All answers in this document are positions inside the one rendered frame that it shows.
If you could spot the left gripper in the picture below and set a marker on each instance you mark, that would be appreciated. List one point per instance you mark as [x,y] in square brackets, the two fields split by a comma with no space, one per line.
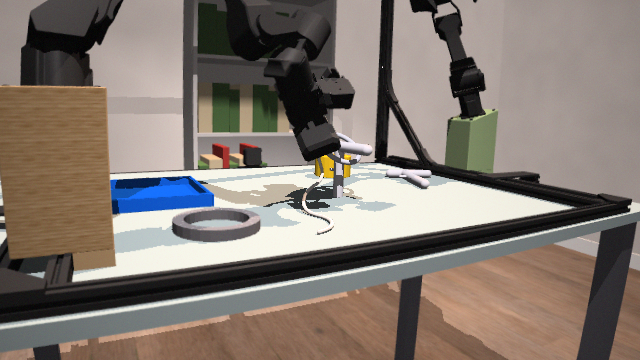
[424,5]

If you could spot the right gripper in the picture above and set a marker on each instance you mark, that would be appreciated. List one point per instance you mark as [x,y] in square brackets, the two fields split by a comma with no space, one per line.
[302,110]

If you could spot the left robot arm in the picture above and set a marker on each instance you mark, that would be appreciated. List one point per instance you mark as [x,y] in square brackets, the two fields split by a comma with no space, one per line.
[465,74]

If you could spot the blue square tray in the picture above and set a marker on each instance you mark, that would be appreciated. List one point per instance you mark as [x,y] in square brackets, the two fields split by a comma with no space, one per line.
[160,193]

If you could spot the grey cylindrical rod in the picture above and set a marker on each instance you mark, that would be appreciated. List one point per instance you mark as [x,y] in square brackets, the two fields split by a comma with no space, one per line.
[354,148]

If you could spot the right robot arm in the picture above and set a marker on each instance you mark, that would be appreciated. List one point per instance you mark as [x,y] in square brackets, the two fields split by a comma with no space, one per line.
[58,29]

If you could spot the yellow cylinder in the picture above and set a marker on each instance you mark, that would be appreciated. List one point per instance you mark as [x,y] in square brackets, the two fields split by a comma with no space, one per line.
[329,163]

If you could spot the grey post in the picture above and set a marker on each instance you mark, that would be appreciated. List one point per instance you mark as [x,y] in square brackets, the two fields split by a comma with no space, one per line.
[338,176]

